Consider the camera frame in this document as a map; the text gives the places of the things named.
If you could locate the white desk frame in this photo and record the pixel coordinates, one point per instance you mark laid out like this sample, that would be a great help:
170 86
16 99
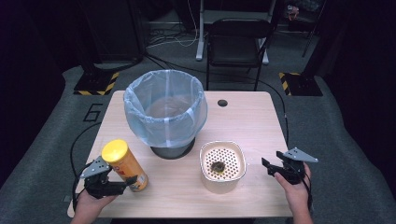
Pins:
199 40

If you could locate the hazard-striped black stand base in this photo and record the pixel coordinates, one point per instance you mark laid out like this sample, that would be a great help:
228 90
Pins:
95 84
303 85

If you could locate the person's right hand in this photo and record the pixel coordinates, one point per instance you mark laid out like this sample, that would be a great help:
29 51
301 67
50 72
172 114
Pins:
294 194

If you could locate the beige strainer basin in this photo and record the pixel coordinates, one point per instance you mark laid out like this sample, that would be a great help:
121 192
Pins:
222 180

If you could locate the yellow-lidded orange snack can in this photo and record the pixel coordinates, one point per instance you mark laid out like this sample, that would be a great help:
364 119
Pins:
126 169

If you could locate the black trash bin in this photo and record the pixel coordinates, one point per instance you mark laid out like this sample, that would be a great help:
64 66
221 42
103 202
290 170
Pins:
172 153

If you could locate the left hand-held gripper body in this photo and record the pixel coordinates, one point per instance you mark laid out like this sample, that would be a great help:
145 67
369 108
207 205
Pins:
99 183

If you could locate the brown tea dregs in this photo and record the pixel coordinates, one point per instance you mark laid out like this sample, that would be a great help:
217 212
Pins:
218 166

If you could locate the person's left hand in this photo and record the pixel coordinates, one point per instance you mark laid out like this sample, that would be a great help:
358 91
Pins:
90 203

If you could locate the black table grommet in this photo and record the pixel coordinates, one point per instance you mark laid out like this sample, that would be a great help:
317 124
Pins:
222 103

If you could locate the trash bin with plastic liner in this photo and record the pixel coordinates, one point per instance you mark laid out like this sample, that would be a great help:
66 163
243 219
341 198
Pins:
166 130

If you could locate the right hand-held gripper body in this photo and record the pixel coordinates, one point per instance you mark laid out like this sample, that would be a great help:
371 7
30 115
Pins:
294 169

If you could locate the black folding chair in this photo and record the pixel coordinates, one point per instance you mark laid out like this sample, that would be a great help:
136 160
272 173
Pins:
238 46

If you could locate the black cabinet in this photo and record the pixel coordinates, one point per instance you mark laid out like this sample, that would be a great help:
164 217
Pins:
113 31

